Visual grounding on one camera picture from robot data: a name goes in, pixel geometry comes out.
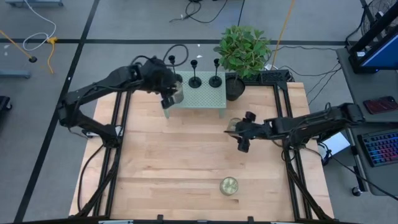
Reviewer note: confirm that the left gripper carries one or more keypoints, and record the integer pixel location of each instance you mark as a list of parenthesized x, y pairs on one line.
[(155, 76)]

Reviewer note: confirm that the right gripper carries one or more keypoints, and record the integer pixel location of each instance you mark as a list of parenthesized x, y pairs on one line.
[(253, 129)]

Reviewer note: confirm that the black candlestick holder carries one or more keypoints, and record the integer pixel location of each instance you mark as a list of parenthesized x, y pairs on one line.
[(194, 82), (215, 81), (171, 58)]

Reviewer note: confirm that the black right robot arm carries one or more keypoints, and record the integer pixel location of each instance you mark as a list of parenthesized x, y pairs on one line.
[(311, 123)]

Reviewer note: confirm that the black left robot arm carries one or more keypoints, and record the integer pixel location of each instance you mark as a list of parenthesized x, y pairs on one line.
[(93, 87)]

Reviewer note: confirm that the pale green perforated shelf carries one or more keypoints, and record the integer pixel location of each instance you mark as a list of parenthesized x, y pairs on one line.
[(202, 96)]

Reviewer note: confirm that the black plant pot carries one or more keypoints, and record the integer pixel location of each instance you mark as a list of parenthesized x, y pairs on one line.
[(234, 90)]

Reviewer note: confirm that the black perforated box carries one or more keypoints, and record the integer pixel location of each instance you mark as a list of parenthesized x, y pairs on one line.
[(275, 76)]

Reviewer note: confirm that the green leafy plant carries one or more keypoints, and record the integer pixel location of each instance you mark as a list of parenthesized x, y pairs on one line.
[(242, 49)]

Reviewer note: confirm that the white paper sheet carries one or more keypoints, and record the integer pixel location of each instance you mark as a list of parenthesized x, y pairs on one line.
[(337, 143)]

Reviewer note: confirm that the grey desk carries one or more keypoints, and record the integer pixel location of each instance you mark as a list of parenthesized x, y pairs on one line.
[(354, 93)]

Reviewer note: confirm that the yellow pole black tip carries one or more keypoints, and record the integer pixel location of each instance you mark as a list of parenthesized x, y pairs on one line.
[(32, 59)]

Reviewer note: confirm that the dark red smartphone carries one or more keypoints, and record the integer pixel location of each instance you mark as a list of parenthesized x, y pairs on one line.
[(379, 105)]

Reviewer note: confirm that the backlit rainbow keyboard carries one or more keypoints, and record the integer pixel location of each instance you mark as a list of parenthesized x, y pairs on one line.
[(382, 147)]

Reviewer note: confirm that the black computer monitor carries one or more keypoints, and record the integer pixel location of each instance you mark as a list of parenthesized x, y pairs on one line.
[(382, 53)]

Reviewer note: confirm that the black floor fan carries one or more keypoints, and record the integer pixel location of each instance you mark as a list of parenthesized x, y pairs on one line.
[(373, 9)]

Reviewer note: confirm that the black aluminium table frame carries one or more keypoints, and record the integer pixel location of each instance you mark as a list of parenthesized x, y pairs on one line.
[(281, 99)]

